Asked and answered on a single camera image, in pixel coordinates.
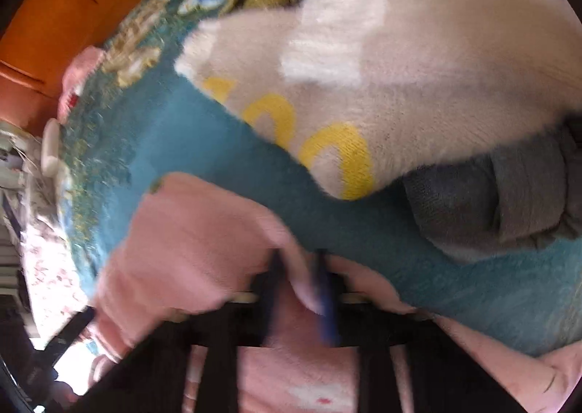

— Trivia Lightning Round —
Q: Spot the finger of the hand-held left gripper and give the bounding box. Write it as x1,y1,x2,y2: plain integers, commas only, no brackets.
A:
44,307,99,352

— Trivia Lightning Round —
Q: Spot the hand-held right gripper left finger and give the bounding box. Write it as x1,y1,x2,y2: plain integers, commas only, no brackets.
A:
77,251,286,413

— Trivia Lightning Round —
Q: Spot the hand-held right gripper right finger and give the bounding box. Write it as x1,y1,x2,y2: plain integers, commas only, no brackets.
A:
316,248,528,413

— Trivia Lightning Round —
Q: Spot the pink fleece garment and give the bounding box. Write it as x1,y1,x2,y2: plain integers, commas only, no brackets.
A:
88,172,582,413

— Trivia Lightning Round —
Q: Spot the floral bed sheet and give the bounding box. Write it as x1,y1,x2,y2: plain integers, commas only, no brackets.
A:
20,167,99,350

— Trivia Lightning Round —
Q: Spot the white bedside shelf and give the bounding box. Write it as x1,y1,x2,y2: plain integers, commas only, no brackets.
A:
0,122,43,305

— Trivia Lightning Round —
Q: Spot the grey garment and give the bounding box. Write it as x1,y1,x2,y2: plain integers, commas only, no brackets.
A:
402,119,582,265

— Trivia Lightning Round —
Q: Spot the teal floral blanket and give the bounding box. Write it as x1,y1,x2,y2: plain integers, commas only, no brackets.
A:
57,0,582,359

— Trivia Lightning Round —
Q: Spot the white plastic object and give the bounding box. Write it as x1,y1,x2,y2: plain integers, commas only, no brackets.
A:
40,118,63,178

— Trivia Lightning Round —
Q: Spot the white sock with yellow rings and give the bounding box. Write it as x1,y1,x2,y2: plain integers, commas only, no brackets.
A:
175,0,582,201

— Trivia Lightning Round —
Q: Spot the small pink cloth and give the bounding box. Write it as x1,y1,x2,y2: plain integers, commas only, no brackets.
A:
57,45,107,121

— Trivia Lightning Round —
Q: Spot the orange wooden headboard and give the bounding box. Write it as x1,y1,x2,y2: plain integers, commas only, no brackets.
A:
0,0,221,134

